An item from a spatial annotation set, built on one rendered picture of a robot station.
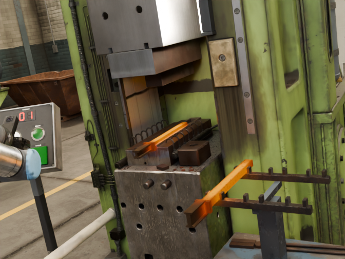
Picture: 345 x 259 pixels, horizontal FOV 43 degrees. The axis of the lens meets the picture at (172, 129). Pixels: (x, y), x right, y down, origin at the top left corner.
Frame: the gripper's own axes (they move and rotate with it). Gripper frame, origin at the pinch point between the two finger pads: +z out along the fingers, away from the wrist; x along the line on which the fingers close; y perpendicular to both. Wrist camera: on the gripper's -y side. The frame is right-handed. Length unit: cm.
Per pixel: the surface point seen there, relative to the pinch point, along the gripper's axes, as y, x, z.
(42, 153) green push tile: -0.2, 1.9, 10.3
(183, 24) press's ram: -39, 66, -4
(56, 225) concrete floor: 9, -64, 197
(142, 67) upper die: -22, 49, -9
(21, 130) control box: -11.3, -7.2, 11.0
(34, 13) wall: -564, -310, 748
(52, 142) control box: -4.6, 6.1, 11.0
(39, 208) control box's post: 18.3, -9.8, 34.1
